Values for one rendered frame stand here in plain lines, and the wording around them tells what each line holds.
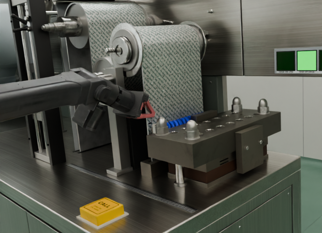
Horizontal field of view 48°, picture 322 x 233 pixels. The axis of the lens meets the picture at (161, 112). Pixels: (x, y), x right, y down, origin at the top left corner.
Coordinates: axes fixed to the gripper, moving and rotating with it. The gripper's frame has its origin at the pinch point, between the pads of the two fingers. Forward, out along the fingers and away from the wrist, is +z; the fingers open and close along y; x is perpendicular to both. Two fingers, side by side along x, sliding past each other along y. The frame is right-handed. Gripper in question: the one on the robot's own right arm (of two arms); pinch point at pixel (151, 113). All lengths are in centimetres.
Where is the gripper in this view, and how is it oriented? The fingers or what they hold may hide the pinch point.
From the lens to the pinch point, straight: 100.8
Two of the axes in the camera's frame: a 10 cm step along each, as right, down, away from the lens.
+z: 6.7, 3.3, 6.7
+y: 6.9, 0.8, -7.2
